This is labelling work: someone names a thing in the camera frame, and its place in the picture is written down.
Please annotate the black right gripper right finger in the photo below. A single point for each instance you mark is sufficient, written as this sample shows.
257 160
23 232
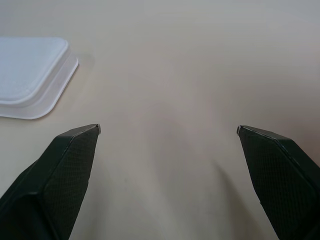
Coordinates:
280 180

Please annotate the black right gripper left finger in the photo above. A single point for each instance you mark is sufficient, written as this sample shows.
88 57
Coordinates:
62 180

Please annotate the white plastic tray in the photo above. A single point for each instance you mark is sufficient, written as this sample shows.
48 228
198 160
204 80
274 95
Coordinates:
27 75

